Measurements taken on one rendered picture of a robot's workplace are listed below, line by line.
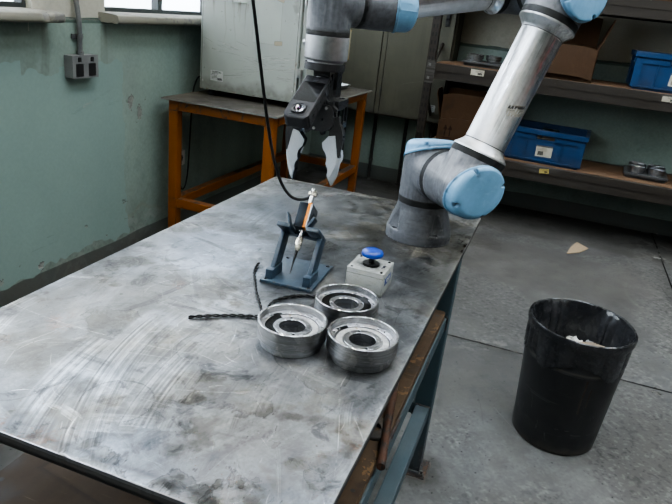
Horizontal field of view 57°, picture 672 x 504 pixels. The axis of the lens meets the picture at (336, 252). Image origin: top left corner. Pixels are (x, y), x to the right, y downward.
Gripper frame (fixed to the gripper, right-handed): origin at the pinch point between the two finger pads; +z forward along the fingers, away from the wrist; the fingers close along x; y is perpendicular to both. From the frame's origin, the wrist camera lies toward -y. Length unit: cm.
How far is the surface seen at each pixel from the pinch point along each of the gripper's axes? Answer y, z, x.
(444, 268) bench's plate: 17.3, 18.9, -25.0
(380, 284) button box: -3.6, 16.2, -16.2
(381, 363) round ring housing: -28.5, 17.0, -22.9
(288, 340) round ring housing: -31.4, 15.4, -9.7
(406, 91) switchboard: 357, 23, 56
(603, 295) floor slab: 231, 99, -90
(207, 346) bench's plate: -33.1, 18.8, 2.0
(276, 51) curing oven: 187, -6, 88
